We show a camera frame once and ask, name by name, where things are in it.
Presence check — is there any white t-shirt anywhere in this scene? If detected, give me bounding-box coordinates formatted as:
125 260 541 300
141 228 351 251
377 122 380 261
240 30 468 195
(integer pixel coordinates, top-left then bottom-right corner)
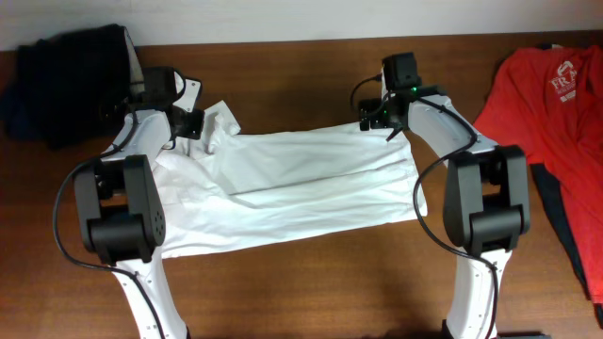
124 103 428 258

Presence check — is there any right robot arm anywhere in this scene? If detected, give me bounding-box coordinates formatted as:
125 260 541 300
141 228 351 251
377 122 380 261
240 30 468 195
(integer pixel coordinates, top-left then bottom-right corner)
351 86 530 338

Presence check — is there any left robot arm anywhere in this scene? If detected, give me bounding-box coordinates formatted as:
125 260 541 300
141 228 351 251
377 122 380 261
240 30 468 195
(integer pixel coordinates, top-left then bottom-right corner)
73 107 204 339

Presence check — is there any grey white folded garment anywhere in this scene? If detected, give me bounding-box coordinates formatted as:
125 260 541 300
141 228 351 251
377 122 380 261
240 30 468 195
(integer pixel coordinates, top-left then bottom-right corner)
123 26 144 85

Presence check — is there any folded black garment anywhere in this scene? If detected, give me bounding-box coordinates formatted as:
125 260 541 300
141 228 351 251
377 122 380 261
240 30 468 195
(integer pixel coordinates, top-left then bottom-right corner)
16 24 132 150

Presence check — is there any red t-shirt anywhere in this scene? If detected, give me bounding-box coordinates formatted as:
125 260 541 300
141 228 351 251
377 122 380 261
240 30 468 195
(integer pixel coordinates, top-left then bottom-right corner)
474 45 602 303

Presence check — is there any dark navy garment under red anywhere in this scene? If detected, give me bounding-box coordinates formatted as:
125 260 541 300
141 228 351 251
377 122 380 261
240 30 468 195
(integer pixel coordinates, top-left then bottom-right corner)
530 42 603 326

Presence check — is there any folded navy garment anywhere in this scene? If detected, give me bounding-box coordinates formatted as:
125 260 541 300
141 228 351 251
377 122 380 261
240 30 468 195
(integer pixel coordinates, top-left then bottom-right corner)
1 81 42 141

